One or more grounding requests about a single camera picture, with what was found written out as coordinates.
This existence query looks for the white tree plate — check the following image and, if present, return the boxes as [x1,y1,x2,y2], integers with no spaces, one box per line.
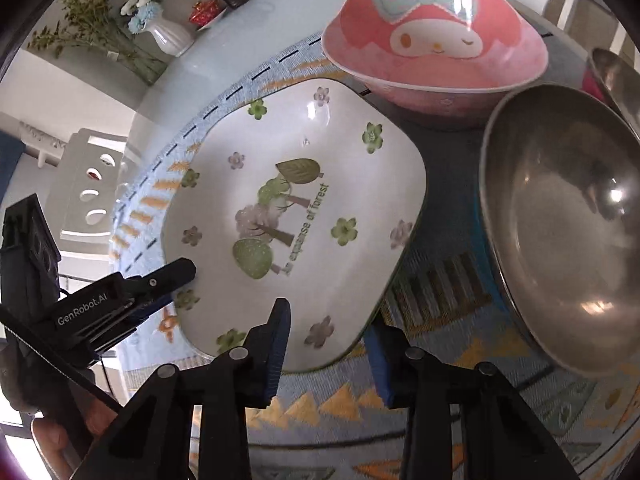
[162,78,427,373]

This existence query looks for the small steel bowl pink outside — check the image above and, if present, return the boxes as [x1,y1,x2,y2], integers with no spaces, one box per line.
[582,48,640,138]

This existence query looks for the glass vase green stems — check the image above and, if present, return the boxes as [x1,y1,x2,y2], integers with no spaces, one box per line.
[26,0,167,86]

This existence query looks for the white chair far left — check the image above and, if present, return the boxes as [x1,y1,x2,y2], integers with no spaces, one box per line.
[58,128,126,244]

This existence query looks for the person's left hand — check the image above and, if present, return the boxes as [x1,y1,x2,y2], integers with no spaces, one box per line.
[30,392,118,479]

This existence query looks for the white ribbed flower vase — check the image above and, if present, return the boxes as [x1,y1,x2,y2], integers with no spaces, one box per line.
[145,15,194,58]

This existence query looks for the large steel bowl blue outside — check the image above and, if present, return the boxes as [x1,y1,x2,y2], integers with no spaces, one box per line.
[477,84,639,377]

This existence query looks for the pink cartoon bowl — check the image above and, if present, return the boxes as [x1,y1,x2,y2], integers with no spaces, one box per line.
[321,0,549,122]

